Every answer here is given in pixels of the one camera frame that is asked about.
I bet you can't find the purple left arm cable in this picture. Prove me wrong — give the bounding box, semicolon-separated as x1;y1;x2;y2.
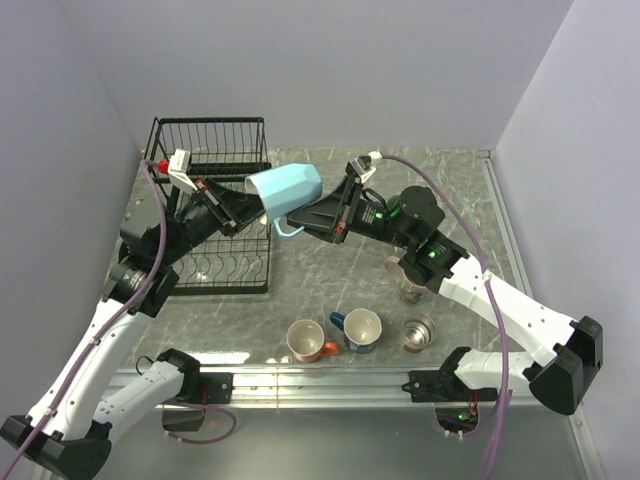
0;158;239;480

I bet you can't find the dark blue scalloped mug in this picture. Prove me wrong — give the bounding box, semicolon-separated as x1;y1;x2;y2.
329;308;383;354

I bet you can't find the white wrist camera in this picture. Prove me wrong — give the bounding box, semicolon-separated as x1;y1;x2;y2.
157;149;198;194
346;151;382;184

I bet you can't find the black wire dish rack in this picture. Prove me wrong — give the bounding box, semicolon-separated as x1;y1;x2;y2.
145;116;271;297

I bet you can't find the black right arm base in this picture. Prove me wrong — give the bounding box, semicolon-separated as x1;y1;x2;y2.
407;368;501;436

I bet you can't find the pink mug orange handle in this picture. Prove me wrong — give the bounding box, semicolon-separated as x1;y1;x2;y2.
286;319;339;363

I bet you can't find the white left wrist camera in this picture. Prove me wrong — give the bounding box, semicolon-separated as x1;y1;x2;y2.
157;149;198;194

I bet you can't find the stainless steel cup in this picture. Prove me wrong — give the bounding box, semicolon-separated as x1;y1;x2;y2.
402;314;436;353

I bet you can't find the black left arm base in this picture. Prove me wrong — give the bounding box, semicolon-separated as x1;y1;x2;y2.
161;373;235;441

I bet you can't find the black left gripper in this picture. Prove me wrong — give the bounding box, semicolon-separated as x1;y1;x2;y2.
158;175;276;266

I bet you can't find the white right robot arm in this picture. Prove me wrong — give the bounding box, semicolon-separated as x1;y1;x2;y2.
286;177;603;415

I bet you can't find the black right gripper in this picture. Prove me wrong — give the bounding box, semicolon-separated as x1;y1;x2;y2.
288;175;416;250

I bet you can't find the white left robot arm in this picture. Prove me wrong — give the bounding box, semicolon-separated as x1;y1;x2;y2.
1;178;264;479

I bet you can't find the light blue faceted mug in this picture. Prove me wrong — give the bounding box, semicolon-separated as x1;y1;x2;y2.
244;163;323;238

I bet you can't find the beige dragon print mug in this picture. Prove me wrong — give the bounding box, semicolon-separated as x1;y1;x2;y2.
384;256;430;305

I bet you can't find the cream mug green inside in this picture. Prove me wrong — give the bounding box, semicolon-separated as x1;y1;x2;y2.
387;195;400;215

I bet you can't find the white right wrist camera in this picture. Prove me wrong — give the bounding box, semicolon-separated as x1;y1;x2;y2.
346;151;382;184

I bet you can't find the aluminium mounting rail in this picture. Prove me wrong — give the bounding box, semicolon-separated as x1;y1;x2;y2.
57;364;584;411

